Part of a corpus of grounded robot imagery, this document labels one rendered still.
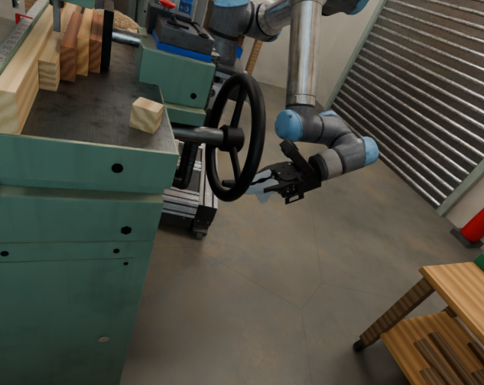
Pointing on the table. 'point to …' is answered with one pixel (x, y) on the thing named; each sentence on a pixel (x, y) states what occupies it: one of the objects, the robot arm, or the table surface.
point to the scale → (15, 34)
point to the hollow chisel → (56, 18)
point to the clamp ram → (111, 33)
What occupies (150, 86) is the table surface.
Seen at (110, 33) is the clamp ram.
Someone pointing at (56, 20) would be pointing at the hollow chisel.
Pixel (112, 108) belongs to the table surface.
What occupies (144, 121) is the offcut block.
